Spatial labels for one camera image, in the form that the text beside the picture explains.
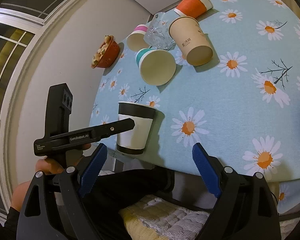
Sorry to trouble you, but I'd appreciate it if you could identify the clear glass cup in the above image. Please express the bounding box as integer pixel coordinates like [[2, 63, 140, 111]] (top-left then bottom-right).
[[143, 12, 175, 50]]

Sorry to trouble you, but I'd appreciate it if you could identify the blue daisy tablecloth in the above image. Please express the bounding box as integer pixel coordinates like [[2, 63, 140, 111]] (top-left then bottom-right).
[[90, 0, 300, 213]]

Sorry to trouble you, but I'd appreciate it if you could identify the black and white paper cup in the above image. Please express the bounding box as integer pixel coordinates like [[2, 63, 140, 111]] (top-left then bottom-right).
[[116, 101, 156, 155]]

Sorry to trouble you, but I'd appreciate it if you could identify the white framed window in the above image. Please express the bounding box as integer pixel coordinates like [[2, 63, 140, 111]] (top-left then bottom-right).
[[0, 0, 81, 222]]

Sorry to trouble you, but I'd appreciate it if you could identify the pink sleeve paper cup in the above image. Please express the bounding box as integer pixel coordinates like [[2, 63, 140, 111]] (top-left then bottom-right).
[[126, 24, 149, 51]]

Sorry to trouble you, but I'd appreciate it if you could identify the brown kraft paper cup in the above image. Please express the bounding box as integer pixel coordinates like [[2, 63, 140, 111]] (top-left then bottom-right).
[[169, 16, 213, 67]]

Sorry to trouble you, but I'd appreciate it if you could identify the orange sleeve paper cup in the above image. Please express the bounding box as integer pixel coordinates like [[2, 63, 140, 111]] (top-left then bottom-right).
[[174, 0, 213, 18]]

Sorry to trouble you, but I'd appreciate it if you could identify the pile of small fruits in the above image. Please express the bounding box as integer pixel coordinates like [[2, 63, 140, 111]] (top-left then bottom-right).
[[91, 35, 113, 68]]

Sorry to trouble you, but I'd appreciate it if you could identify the teal sleeve paper cup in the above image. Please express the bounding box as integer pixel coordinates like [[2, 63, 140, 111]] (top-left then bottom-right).
[[135, 48, 176, 86]]

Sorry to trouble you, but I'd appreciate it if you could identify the red bowl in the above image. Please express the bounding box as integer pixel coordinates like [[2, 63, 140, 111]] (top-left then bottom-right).
[[95, 37, 120, 68]]

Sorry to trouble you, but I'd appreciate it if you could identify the woven seat cushion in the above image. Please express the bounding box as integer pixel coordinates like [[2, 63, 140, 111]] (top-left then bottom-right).
[[120, 195, 209, 239]]

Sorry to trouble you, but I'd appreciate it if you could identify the left hand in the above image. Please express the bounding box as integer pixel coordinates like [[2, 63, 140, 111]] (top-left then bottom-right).
[[11, 144, 91, 212]]

